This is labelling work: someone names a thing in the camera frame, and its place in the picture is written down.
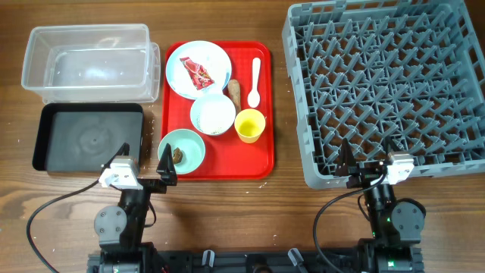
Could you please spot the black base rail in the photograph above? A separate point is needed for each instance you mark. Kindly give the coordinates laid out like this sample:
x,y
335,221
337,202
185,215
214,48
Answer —
x,y
293,260

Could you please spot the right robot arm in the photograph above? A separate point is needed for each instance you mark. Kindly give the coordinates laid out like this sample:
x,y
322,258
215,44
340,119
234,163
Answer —
x,y
396,223

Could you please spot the light blue plate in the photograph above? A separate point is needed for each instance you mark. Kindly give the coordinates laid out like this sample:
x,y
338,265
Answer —
x,y
211,56

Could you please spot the clear plastic bin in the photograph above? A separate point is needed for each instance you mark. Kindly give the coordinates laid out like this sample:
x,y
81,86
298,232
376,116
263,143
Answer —
x,y
92,63

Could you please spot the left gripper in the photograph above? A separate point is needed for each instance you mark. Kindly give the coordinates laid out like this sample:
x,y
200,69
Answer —
x,y
157,186

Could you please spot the brown food scrap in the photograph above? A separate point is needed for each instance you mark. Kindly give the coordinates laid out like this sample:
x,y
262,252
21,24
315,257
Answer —
x,y
177,156

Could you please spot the black plastic tray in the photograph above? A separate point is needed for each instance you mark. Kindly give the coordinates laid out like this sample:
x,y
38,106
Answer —
x,y
81,137

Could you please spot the red snack wrapper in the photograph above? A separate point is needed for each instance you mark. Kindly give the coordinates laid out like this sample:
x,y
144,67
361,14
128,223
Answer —
x,y
198,74

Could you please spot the white bowl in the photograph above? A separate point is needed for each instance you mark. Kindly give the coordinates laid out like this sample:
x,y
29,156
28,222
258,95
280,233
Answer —
x,y
212,114

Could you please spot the red serving tray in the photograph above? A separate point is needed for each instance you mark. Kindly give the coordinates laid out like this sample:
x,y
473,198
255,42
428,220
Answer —
x,y
226,156

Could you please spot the white plastic spoon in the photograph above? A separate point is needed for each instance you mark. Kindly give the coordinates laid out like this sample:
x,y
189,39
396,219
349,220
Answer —
x,y
254,98

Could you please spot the brown carrot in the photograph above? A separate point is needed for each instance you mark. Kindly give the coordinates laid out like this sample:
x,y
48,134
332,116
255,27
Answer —
x,y
234,92

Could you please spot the green bowl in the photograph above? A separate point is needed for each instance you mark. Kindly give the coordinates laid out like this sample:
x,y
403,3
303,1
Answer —
x,y
190,144

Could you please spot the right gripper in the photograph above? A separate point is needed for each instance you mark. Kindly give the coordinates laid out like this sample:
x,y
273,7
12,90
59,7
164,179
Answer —
x,y
346,160

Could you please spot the yellow plastic cup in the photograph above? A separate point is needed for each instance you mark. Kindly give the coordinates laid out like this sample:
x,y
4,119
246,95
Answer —
x,y
250,124

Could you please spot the grey dishwasher rack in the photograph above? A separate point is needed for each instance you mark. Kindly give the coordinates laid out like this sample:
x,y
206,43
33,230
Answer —
x,y
367,71

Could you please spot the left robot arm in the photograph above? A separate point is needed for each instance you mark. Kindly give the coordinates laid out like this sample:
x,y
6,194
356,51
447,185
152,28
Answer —
x,y
120,227

